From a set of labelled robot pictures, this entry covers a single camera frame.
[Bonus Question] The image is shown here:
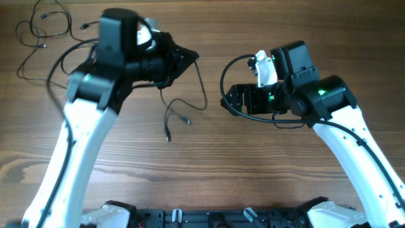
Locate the thick black USB cable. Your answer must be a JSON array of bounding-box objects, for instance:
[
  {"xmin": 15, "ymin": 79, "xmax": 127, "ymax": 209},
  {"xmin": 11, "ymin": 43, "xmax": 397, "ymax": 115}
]
[{"xmin": 159, "ymin": 60, "xmax": 208, "ymax": 143}]

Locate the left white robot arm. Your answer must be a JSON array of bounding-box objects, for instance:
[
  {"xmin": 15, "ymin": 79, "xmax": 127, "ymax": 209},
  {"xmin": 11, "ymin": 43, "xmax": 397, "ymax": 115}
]
[{"xmin": 9, "ymin": 8, "xmax": 199, "ymax": 227}]

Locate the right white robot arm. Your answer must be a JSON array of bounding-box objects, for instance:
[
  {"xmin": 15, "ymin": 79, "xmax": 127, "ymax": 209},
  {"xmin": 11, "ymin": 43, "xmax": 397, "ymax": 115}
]
[{"xmin": 221, "ymin": 41, "xmax": 404, "ymax": 227}]

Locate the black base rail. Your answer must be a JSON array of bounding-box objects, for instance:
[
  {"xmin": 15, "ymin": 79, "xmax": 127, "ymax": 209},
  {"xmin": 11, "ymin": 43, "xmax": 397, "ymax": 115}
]
[{"xmin": 129, "ymin": 207, "xmax": 310, "ymax": 228}]

